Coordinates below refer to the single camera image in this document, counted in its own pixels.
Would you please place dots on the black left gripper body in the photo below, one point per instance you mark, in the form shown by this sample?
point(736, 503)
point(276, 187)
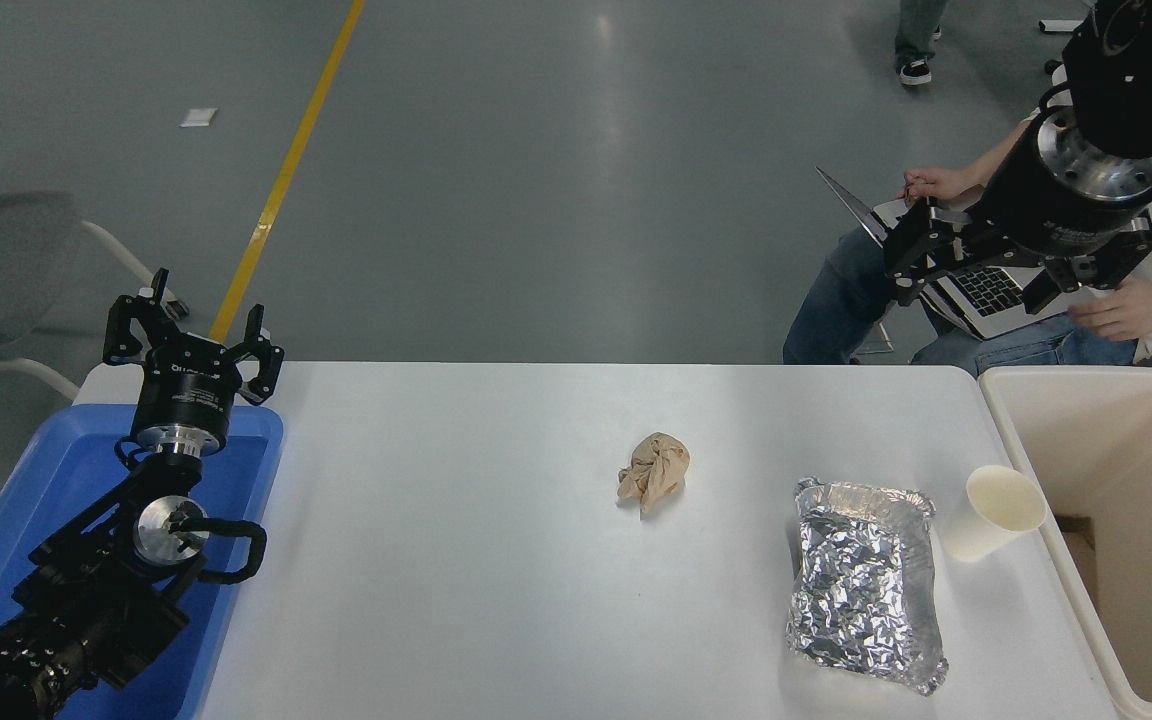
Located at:
point(186, 395)

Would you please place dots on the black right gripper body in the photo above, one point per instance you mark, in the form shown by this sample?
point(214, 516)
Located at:
point(1026, 210)

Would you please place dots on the white paper cup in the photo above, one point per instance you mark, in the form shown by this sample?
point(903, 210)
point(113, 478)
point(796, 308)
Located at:
point(981, 525)

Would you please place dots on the seated person's right forearm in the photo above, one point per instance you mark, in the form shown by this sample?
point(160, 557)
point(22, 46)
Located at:
point(996, 165)

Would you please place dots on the seated person's left hand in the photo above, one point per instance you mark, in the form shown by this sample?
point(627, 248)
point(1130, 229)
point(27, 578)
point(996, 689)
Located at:
point(1126, 310)

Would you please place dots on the seated person's right hand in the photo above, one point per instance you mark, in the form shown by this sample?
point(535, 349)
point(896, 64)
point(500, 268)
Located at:
point(941, 185)

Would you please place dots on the silver laptop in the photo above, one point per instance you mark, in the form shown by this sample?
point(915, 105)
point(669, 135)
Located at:
point(986, 295)

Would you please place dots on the seated person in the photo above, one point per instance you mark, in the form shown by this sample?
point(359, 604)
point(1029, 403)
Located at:
point(836, 300)

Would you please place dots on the seated person's chair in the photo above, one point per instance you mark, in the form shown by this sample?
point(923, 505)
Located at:
point(874, 340)

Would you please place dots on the blue plastic tray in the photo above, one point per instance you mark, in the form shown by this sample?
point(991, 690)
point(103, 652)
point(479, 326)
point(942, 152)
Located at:
point(56, 470)

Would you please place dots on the large pale bin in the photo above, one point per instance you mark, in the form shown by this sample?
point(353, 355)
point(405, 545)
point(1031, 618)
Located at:
point(1136, 450)

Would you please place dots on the standing person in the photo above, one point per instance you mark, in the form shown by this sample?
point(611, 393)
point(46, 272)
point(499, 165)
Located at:
point(918, 35)

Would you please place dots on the white paper scrap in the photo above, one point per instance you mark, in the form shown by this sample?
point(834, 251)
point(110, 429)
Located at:
point(198, 117)

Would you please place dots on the crumpled silver foil tray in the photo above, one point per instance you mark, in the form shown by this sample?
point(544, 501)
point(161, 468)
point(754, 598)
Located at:
point(866, 590)

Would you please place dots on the crumpled tan paper ball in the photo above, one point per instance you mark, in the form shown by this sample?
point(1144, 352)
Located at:
point(654, 472)

